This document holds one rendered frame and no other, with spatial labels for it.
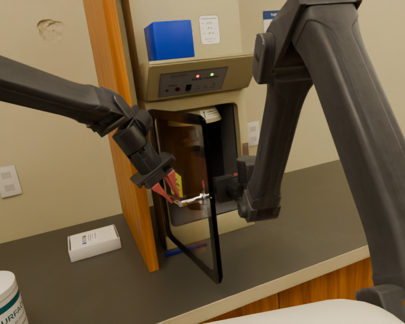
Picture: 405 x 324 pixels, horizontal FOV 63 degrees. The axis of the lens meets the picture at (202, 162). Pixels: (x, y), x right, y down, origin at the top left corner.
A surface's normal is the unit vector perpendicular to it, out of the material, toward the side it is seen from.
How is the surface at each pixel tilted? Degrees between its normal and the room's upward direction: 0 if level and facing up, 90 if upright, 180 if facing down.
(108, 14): 90
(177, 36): 90
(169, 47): 90
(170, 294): 0
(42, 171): 90
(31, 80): 68
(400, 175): 53
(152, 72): 135
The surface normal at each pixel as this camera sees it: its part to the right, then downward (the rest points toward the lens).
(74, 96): 0.84, -0.41
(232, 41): 0.37, 0.21
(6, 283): -0.11, -0.96
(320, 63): -0.98, 0.11
